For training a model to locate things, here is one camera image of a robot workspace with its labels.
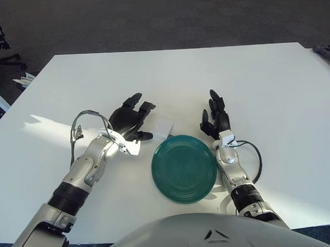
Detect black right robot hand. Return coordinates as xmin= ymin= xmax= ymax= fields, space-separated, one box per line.
xmin=198 ymin=89 xmax=233 ymax=141

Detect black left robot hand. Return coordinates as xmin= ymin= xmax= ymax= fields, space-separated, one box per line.
xmin=108 ymin=92 xmax=159 ymax=143

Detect white charger block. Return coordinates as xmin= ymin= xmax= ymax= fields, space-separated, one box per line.
xmin=150 ymin=116 xmax=175 ymax=138

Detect green round plate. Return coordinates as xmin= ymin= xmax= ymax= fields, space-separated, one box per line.
xmin=150 ymin=133 xmax=220 ymax=206

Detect white papers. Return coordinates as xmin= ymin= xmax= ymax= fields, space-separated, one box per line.
xmin=11 ymin=71 xmax=37 ymax=89

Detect grey robot torso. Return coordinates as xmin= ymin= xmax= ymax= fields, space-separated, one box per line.
xmin=94 ymin=207 xmax=330 ymax=247

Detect dark grey power strip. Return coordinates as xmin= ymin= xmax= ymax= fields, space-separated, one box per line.
xmin=311 ymin=43 xmax=330 ymax=74

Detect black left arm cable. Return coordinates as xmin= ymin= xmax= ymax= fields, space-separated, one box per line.
xmin=67 ymin=108 xmax=123 ymax=167

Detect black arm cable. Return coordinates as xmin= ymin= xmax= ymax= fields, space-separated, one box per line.
xmin=67 ymin=108 xmax=123 ymax=167
xmin=231 ymin=139 xmax=263 ymax=186

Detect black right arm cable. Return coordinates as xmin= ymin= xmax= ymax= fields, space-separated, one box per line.
xmin=231 ymin=139 xmax=263 ymax=186

